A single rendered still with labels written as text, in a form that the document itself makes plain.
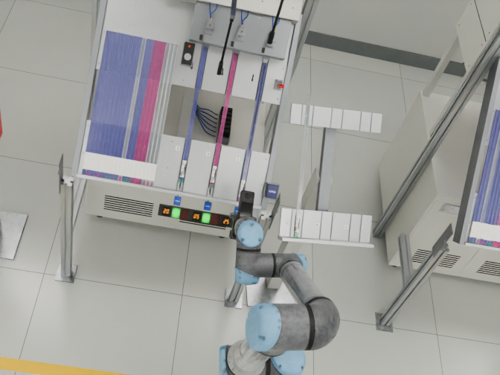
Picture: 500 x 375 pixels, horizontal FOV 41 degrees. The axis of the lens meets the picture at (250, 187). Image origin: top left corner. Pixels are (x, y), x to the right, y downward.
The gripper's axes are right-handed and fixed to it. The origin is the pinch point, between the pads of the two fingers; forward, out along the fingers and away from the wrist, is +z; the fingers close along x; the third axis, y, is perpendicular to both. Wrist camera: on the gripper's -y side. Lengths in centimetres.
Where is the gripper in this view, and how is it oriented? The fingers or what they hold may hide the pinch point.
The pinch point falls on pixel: (240, 214)
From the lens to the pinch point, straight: 232.7
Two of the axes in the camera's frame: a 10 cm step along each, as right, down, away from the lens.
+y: -1.8, 9.8, 0.5
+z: -1.2, -0.8, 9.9
